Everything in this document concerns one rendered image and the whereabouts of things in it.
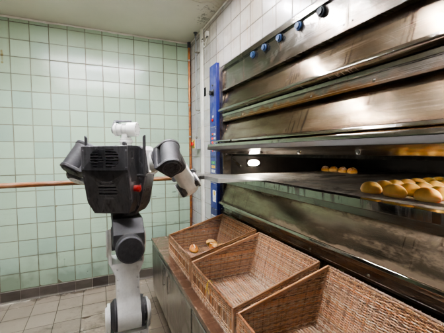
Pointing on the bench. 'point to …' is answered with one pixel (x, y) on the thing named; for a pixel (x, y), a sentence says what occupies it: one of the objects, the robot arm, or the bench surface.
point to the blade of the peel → (228, 178)
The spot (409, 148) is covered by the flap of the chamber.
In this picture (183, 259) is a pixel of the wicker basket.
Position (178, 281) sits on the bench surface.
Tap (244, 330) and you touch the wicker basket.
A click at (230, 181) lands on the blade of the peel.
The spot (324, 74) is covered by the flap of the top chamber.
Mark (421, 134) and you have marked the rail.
